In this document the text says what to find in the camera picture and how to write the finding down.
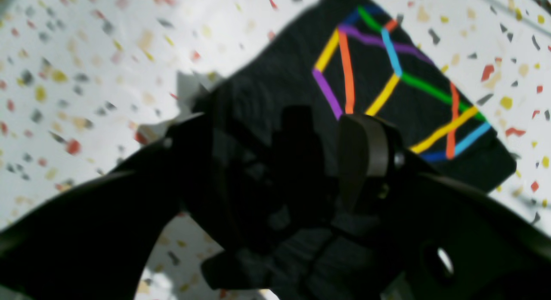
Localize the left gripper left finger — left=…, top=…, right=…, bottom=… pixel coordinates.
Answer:
left=1, top=106, right=328, bottom=300

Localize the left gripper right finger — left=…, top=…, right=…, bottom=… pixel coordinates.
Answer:
left=338, top=114, right=550, bottom=300

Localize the dark grey T-shirt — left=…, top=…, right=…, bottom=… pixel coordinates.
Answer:
left=176, top=0, right=517, bottom=300

